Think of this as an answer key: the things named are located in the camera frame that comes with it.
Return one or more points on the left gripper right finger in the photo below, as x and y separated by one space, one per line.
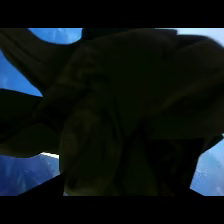
176 166

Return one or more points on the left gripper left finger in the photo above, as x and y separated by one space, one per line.
52 188

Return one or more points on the dark olive garment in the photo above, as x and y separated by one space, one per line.
110 86

